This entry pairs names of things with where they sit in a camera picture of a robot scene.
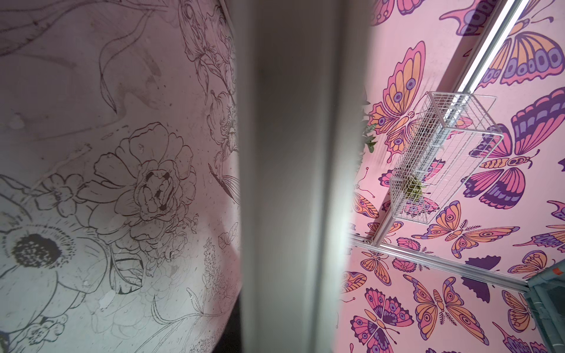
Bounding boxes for silver laptop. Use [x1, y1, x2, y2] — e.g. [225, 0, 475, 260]
[233, 1, 370, 352]

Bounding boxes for green ball in basket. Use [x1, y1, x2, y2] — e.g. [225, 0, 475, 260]
[402, 176, 425, 202]

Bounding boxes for white wire wall basket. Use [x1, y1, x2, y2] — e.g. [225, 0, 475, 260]
[389, 92, 503, 224]

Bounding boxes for aluminium frame struts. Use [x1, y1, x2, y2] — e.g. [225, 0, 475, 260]
[349, 1, 529, 293]

